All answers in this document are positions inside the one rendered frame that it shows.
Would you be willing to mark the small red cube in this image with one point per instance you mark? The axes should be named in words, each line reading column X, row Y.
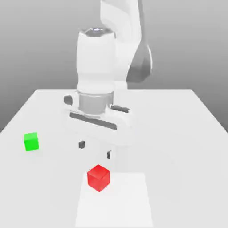
column 98, row 178

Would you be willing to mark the small green cube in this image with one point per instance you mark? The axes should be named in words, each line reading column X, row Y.
column 31, row 142

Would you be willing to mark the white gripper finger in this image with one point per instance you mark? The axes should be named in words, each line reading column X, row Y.
column 108, row 154
column 82, row 144

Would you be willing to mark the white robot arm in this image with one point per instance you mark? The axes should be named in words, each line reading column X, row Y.
column 96, row 58

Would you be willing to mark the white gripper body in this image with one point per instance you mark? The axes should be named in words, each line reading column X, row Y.
column 99, row 131

